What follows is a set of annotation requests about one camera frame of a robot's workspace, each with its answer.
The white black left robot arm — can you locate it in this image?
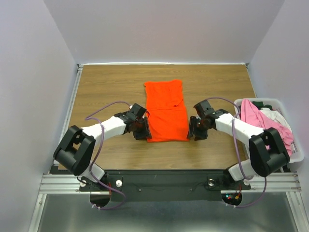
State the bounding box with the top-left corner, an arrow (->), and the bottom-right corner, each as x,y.
53,110 -> 151,190

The aluminium frame rail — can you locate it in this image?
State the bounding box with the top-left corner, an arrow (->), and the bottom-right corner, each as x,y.
39,173 -> 301,194

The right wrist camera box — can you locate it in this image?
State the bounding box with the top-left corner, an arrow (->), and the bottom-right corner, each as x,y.
194,100 -> 215,119

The pink t shirt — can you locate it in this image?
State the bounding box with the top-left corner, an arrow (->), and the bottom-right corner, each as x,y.
240,99 -> 294,156

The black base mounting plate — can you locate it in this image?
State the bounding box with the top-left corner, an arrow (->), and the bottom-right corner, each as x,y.
79,169 -> 251,202

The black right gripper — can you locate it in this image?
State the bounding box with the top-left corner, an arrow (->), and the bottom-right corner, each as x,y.
185,116 -> 210,141

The orange t shirt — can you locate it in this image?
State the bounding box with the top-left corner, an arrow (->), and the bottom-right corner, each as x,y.
144,80 -> 189,143

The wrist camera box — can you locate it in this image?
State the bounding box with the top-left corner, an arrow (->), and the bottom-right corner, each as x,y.
128,103 -> 150,122
194,100 -> 215,119

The white garment in basket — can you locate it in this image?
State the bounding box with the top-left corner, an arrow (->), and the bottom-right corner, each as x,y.
260,108 -> 292,131

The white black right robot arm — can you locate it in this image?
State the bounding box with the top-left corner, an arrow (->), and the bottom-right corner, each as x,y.
187,109 -> 290,189

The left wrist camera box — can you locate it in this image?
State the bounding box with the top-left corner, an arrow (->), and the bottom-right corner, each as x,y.
128,103 -> 150,122

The white perforated laundry basket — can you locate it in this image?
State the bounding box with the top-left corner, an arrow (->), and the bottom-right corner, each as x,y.
234,98 -> 304,163

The dark green garment in basket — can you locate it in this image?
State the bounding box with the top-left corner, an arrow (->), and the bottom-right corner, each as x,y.
252,101 -> 273,110

